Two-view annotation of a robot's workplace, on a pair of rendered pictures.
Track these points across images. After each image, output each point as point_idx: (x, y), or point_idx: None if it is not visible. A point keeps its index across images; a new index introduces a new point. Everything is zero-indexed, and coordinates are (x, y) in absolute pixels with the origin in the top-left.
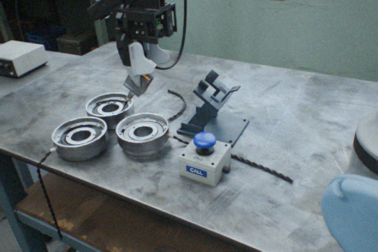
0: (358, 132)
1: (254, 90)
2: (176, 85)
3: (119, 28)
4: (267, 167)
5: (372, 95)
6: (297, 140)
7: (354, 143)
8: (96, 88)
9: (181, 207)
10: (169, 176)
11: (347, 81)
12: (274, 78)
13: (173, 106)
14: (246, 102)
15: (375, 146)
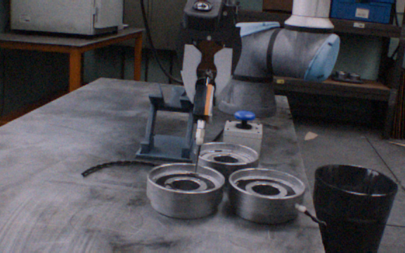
0: (317, 26)
1: (74, 133)
2: (59, 172)
3: (240, 27)
4: (222, 129)
5: (85, 102)
6: (173, 124)
7: (316, 31)
8: (76, 242)
9: (291, 154)
10: (264, 160)
11: (53, 105)
12: (43, 126)
13: (130, 169)
14: (107, 137)
15: (326, 24)
